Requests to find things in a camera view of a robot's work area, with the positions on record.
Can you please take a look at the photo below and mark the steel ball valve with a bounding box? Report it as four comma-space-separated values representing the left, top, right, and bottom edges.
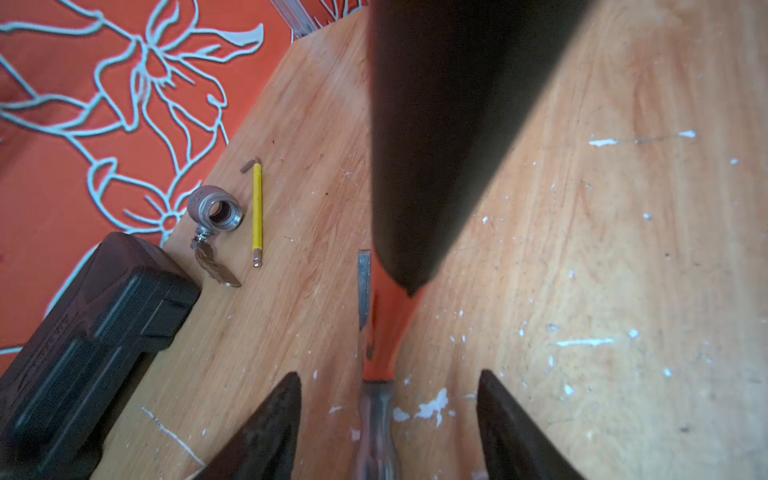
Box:
187, 185, 244, 288

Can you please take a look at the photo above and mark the orange black claw hammer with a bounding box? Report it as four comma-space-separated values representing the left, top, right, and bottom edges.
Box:
352, 1, 591, 479

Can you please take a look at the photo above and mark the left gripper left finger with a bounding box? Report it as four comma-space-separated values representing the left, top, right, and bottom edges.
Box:
195, 372, 302, 479

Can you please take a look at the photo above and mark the black plastic tool case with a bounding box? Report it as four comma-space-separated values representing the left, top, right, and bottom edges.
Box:
1, 232, 201, 479

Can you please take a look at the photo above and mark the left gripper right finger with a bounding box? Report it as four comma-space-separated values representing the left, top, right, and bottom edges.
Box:
476, 369, 583, 480

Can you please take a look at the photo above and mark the yellow hex key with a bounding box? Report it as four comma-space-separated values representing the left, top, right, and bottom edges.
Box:
241, 157, 263, 268

